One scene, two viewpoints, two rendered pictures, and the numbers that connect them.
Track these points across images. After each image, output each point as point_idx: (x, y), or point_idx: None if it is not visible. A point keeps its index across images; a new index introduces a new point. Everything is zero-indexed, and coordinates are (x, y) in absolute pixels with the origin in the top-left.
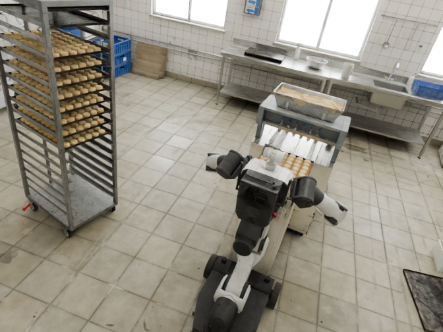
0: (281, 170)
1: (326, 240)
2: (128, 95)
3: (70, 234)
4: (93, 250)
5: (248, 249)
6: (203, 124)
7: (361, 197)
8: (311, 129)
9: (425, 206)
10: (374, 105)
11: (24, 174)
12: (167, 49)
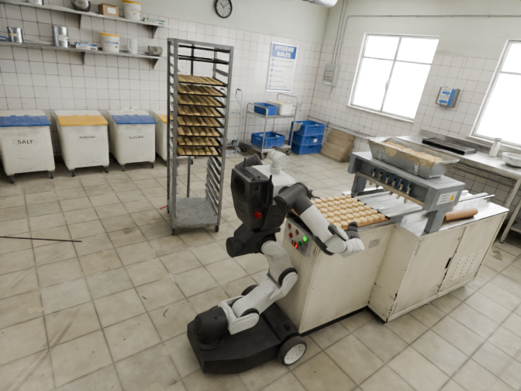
0: (282, 175)
1: (418, 344)
2: (302, 167)
3: (173, 231)
4: (180, 249)
5: (232, 248)
6: None
7: (520, 328)
8: (398, 182)
9: None
10: None
11: (168, 181)
12: (356, 136)
